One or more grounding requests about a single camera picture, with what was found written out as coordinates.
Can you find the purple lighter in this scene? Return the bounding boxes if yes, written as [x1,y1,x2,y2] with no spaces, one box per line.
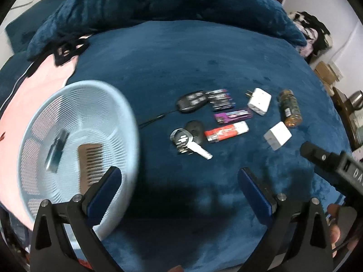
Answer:
[213,108,253,124]

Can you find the dark blue plush comforter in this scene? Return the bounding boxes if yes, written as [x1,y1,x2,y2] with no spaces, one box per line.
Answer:
[27,0,308,61]

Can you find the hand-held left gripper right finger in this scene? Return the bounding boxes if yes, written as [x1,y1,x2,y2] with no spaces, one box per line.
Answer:
[238,168,334,272]

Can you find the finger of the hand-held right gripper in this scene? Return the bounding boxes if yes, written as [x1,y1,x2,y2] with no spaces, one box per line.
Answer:
[300,141,345,174]

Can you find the dark wooden table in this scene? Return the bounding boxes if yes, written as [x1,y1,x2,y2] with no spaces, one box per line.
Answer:
[332,86,363,151]

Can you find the black strap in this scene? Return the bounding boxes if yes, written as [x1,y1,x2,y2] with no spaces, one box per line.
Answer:
[52,35,91,67]

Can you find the red lighter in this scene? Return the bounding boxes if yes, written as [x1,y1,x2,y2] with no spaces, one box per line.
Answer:
[204,121,249,143]

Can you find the white pronged charger plug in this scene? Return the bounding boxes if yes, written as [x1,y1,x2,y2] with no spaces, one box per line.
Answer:
[246,88,272,116]

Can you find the pile of clothes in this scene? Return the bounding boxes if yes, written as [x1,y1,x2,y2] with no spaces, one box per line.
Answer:
[288,11,332,63]

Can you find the cardboard box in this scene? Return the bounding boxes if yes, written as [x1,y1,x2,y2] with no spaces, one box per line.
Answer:
[320,81,338,95]
[314,61,342,84]

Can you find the amber bottle with green label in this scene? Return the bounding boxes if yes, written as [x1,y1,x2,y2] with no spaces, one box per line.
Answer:
[277,89,303,128]

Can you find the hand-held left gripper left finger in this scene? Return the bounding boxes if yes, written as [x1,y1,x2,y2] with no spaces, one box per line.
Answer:
[30,167,122,272]

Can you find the black car key fob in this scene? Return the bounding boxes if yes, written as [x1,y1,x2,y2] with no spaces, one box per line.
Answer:
[138,90,208,127]

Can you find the silver key with black fob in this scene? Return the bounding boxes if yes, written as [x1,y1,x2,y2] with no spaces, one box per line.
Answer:
[170,120,213,160]

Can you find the metal kettle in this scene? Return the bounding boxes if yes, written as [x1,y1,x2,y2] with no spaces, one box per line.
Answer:
[348,90,363,114]

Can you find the dark blue pillow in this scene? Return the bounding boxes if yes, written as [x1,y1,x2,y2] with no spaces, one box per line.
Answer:
[4,0,74,54]

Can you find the dark silver rectangular object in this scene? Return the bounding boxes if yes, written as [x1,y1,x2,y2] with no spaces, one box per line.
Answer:
[45,129,69,173]

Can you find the white cube adapter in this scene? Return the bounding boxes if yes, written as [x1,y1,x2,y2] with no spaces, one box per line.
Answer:
[264,121,292,151]

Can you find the brown wooden comb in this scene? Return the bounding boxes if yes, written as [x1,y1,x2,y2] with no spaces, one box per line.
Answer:
[77,143,104,194]

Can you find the dark blue plush bed sheet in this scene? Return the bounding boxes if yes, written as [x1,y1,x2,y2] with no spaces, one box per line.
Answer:
[0,20,355,272]

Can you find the light blue plastic basket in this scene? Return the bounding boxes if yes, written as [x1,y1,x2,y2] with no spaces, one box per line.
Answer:
[17,80,140,238]

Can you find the pack of black batteries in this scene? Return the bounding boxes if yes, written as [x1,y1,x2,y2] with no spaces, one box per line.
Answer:
[206,89,236,112]

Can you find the person's right hand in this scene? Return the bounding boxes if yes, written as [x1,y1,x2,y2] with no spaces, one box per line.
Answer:
[326,204,343,251]

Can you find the pink cloth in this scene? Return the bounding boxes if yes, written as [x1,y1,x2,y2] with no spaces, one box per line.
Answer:
[0,35,91,227]

